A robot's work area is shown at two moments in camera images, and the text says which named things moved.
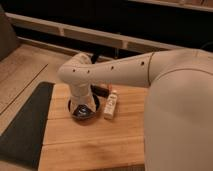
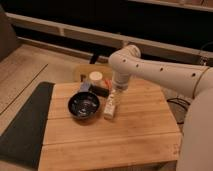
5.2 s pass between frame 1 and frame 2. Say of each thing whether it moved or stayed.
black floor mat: stayed
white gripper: moved
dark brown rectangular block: stayed
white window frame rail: stayed
